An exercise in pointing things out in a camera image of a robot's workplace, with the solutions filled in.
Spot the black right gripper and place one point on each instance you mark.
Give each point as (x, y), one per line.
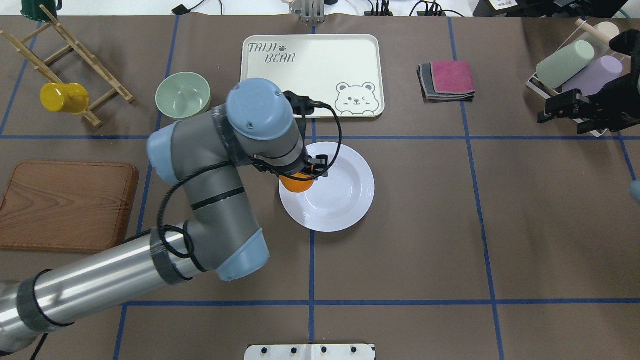
(616, 102)

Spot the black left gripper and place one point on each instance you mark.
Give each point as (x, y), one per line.
(316, 166)

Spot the orange fruit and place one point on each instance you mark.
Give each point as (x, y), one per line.
(295, 185)

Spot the white plate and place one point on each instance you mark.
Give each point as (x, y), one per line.
(336, 202)

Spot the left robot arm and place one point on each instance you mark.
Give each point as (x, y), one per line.
(204, 223)

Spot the cream bear tray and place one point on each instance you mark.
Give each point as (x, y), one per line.
(341, 70)

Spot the green cup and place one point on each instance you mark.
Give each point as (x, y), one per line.
(564, 64)

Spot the purple cup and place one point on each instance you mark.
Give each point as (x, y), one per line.
(594, 76)

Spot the white cup rack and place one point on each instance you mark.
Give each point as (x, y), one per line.
(584, 31)

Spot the beige cup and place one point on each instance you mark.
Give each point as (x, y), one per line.
(606, 31)

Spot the pink and grey cloth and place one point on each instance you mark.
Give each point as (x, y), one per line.
(446, 81)

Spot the green bowl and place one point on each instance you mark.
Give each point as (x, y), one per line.
(183, 95)

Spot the black power strip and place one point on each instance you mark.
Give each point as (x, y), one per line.
(401, 8)

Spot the small black device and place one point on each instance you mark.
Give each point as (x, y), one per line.
(181, 10)

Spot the wooden cutting board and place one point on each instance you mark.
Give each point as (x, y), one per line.
(67, 206)

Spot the yellow mug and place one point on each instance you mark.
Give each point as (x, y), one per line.
(64, 98)

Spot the dark green mug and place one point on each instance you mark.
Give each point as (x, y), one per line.
(41, 10)

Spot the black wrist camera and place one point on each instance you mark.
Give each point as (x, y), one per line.
(301, 106)

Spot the aluminium frame post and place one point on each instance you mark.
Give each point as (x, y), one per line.
(310, 11)

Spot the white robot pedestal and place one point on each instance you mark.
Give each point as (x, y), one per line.
(332, 351)

